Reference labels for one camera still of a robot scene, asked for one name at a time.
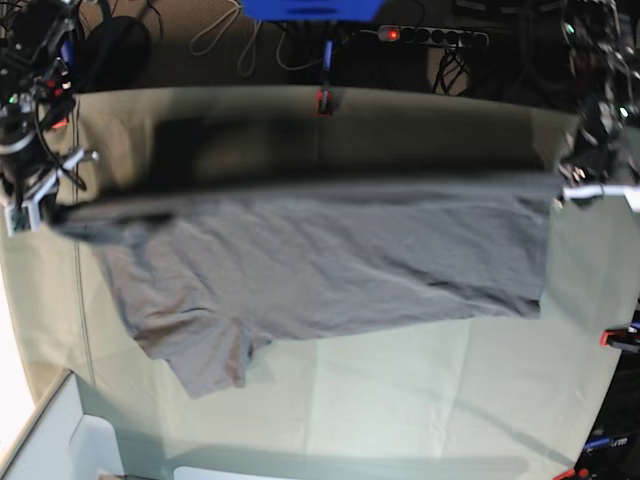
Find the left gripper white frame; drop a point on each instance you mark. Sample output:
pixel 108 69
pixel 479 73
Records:
pixel 583 185

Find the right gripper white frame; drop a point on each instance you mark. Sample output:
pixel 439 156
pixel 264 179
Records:
pixel 28 214

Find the grey t-shirt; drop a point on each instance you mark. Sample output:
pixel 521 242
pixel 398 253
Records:
pixel 204 280

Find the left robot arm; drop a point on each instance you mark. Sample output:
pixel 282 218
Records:
pixel 600 160

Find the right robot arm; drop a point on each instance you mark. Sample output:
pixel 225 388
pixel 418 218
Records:
pixel 39 90

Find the black round stool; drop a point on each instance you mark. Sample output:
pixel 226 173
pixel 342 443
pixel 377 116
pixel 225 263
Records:
pixel 115 56

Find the red clamp right edge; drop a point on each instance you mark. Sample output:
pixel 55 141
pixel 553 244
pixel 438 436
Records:
pixel 624 339

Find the blue box at top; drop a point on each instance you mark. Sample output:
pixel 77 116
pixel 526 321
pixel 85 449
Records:
pixel 311 10

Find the red clamp top centre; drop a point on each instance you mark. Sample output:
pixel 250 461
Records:
pixel 324 102

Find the red clamp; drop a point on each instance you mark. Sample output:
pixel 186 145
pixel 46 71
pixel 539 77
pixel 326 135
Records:
pixel 581 473
pixel 324 102

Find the red clamp bottom right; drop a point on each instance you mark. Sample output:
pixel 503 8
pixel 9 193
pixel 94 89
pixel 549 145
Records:
pixel 581 473

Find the black power strip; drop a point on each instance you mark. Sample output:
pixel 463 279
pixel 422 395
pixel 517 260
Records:
pixel 433 37

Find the white bin bottom left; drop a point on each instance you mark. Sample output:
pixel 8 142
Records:
pixel 61 441

